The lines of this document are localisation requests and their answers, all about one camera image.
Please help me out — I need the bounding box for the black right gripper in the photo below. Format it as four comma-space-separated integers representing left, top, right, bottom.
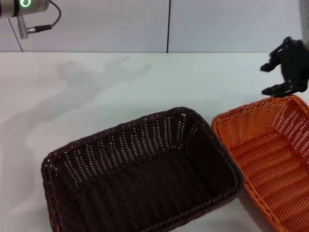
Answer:
260, 37, 309, 98

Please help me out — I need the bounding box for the orange woven basket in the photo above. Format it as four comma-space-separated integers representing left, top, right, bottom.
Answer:
211, 94, 309, 232

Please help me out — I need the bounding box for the dark brown woven basket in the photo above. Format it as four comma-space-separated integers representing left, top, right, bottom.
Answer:
41, 106, 245, 232

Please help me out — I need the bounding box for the black vertical wall strip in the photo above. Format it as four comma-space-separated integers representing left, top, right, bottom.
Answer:
166, 0, 172, 54

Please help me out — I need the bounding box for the left arm cable with connector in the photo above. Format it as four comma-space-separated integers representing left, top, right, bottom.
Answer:
16, 0, 62, 40

